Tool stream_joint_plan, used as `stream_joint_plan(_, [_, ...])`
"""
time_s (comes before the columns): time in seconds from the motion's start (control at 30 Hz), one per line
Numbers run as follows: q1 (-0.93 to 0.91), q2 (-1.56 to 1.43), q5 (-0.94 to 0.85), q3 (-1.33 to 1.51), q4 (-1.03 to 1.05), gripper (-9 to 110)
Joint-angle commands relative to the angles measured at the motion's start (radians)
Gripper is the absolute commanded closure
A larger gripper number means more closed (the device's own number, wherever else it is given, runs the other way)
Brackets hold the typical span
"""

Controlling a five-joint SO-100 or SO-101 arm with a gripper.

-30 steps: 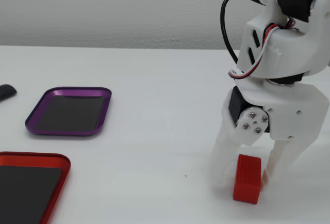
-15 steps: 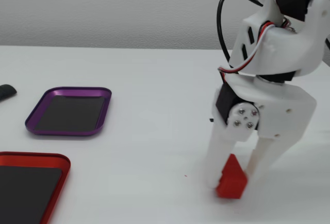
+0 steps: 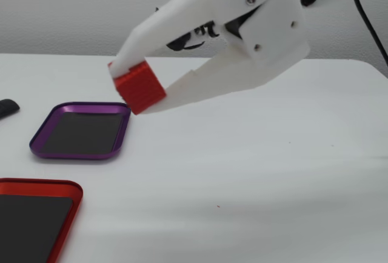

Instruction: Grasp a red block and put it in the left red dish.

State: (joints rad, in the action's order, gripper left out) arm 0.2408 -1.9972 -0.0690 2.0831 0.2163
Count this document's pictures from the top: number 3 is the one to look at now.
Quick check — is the black rounded object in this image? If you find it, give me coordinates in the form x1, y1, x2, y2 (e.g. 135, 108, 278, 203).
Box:
0, 99, 21, 121

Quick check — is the purple metal tray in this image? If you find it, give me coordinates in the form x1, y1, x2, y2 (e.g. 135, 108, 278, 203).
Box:
28, 102, 132, 161

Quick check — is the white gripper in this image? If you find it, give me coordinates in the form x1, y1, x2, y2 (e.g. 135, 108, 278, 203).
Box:
141, 0, 310, 116

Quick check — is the red textured block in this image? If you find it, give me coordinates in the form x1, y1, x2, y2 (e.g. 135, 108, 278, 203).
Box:
107, 60, 167, 116

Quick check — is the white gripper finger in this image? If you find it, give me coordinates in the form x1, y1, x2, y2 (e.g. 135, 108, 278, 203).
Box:
108, 0, 281, 78

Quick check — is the black cable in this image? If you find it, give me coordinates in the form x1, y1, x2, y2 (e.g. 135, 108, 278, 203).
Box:
352, 0, 388, 79

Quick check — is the red metal tray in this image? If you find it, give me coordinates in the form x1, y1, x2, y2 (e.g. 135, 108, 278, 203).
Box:
0, 178, 84, 263

